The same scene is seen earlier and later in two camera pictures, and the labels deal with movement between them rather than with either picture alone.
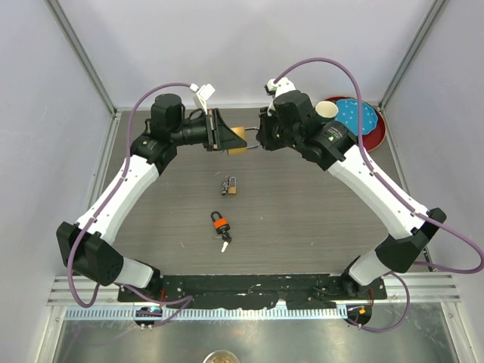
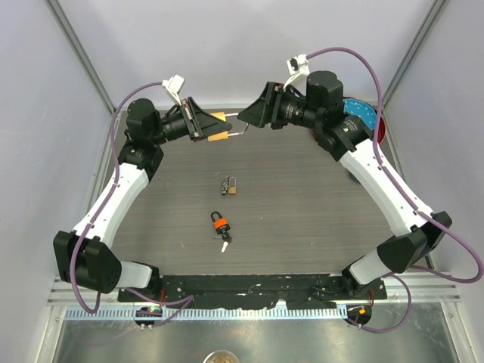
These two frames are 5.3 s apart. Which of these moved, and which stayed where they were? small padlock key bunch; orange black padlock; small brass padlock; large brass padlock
Moved: large brass padlock
Stayed: small padlock key bunch; small brass padlock; orange black padlock
